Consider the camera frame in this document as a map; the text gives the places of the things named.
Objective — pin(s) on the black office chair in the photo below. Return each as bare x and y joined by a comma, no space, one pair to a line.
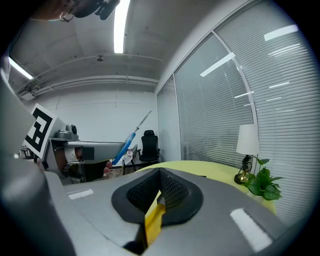
149,147

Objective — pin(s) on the long ceiling light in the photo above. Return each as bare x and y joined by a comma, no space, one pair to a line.
122,25
21,68

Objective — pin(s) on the white pink cloth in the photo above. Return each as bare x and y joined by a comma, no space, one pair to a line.
128,155

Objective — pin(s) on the green potted plant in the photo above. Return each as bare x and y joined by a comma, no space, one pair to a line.
265,185

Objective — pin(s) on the grey gripper-mounted camera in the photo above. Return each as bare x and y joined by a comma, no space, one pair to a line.
71,130

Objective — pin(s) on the person's left hand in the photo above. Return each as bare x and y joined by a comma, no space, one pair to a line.
78,153

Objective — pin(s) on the person's face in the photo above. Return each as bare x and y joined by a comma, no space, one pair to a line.
50,10

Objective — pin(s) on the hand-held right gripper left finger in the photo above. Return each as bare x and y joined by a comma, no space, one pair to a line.
100,212

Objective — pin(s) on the glass partition with blinds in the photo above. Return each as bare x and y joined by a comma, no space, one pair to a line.
212,112

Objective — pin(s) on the round ceiling smoke detector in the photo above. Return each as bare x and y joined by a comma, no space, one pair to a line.
100,58

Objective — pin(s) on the grey chair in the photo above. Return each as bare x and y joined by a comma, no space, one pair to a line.
135,150

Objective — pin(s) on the grey ceiling pipes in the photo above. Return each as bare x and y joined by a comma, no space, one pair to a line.
100,81

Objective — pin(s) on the black head-mounted camera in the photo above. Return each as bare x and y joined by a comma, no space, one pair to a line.
95,7

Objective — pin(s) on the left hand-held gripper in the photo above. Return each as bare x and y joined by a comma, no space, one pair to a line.
40,130

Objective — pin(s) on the white shade table lamp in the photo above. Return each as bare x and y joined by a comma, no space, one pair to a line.
247,140

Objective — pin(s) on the yellow-green round tablecloth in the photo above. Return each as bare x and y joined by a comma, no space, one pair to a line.
212,170

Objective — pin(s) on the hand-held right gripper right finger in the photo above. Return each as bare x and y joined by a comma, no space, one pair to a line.
220,220

